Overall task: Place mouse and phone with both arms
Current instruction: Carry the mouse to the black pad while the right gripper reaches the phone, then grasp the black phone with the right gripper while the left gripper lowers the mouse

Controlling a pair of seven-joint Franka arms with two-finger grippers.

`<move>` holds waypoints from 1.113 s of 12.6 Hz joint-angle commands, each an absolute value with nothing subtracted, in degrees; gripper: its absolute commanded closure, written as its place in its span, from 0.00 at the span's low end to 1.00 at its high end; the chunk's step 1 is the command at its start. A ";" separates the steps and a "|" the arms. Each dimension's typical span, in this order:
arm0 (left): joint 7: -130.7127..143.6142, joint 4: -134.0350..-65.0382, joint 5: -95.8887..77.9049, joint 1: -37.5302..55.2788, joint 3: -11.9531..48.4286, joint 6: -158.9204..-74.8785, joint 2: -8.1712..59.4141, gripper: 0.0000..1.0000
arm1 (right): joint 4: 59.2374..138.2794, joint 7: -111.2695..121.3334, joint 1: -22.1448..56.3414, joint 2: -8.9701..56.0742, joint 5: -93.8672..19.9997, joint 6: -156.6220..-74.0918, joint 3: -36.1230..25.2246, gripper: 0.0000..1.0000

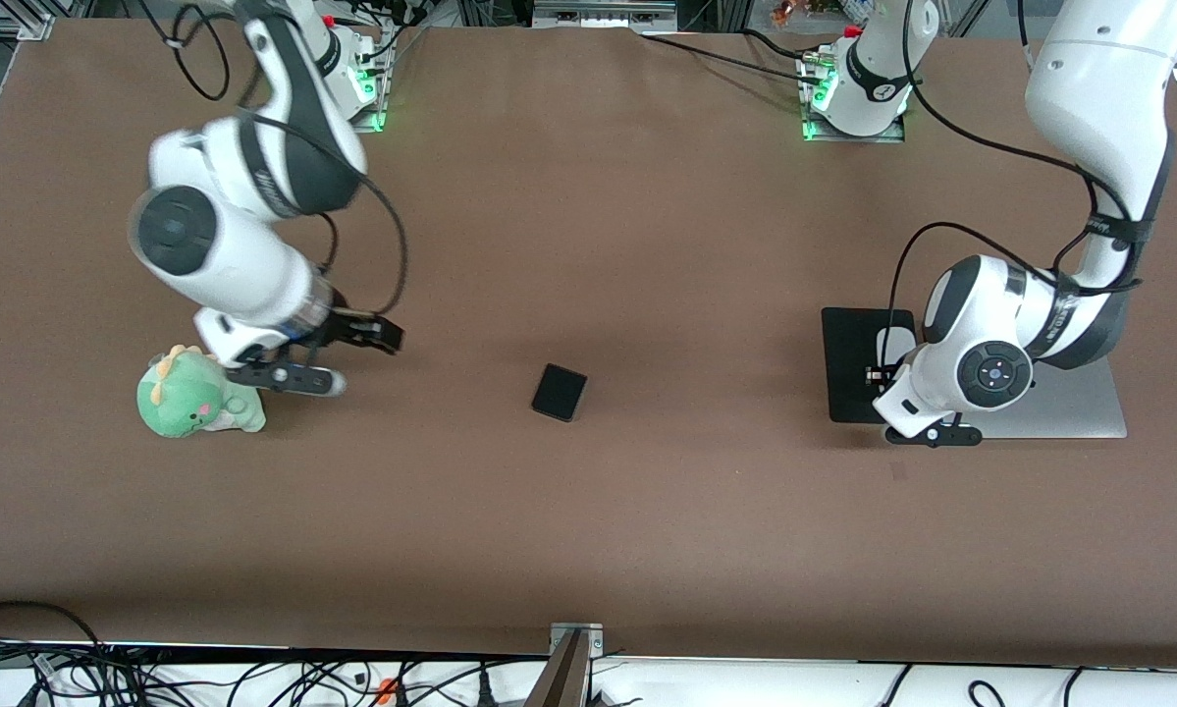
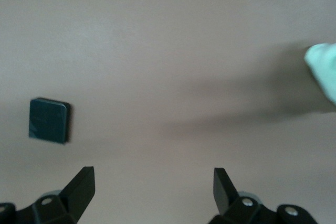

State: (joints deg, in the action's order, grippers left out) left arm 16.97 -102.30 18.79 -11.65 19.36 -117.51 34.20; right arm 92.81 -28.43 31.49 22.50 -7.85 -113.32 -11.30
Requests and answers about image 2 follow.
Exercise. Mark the green dinosaur plush toy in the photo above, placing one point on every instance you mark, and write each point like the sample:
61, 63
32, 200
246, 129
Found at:
324, 72

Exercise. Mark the small black square case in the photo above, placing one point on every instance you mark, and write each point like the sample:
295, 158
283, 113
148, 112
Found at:
48, 120

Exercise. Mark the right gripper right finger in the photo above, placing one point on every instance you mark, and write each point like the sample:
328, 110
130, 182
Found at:
225, 195

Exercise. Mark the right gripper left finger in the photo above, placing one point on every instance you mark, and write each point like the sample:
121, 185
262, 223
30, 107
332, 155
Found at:
76, 192

